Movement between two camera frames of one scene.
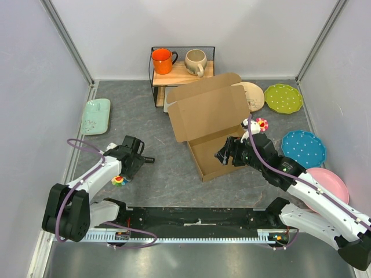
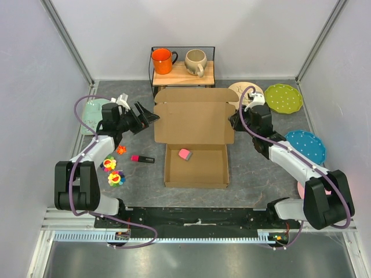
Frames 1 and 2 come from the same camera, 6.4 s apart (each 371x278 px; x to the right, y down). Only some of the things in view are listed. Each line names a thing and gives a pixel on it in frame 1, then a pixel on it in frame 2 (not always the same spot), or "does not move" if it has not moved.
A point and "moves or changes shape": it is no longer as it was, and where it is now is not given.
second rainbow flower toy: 119,180 does not move
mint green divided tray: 95,117 does not move
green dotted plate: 283,98 does not move
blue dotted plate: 305,146 does not move
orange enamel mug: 163,59 does not move
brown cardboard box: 204,112 moves or changes shape
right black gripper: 232,143 to 235,120
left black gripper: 138,161 to 143,120
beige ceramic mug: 196,61 does not move
